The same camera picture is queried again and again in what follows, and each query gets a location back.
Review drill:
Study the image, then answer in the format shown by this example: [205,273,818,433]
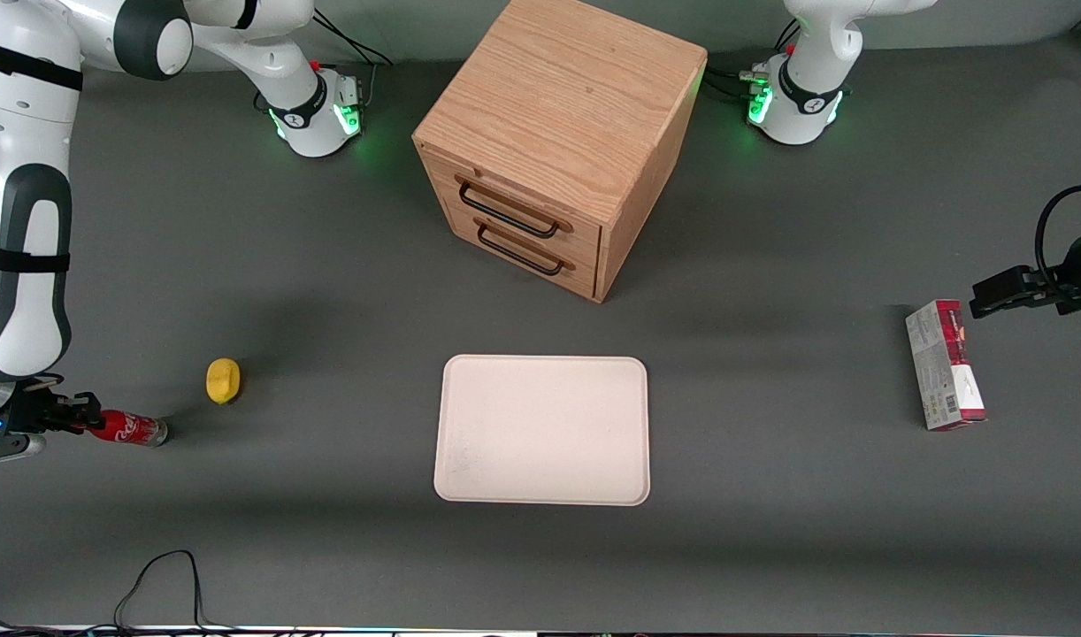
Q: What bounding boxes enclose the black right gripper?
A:
[0,376,105,465]

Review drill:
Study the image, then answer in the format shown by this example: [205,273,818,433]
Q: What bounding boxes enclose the red coke bottle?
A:
[79,409,173,448]

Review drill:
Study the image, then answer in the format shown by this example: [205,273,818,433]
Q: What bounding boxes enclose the beige plastic tray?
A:
[433,355,651,507]

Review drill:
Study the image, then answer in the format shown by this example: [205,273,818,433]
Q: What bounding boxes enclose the red and white carton box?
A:
[904,299,988,433]

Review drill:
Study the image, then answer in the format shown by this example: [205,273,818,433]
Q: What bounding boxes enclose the yellow lemon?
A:
[205,357,242,405]

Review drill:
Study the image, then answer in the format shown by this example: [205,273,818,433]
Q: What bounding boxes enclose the wooden drawer cabinet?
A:
[411,0,709,304]

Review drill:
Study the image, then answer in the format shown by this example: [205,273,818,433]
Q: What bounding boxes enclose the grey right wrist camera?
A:
[0,434,47,467]

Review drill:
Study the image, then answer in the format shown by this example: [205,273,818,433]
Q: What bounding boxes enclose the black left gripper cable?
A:
[1035,184,1081,286]

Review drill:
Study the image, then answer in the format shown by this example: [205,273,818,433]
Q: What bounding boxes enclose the black cable at table edge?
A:
[0,549,241,636]

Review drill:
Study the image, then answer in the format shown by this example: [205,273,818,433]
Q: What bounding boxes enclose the black left arm base cables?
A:
[703,18,803,105]

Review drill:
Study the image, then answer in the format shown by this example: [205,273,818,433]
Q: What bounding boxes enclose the black arm base cables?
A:
[303,16,396,114]
[703,18,803,105]

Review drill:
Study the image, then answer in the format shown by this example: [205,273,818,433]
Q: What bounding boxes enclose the black right arm base cables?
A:
[303,16,396,114]

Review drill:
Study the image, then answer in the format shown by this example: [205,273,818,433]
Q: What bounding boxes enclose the black drawer handle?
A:
[476,221,565,277]
[456,180,562,240]

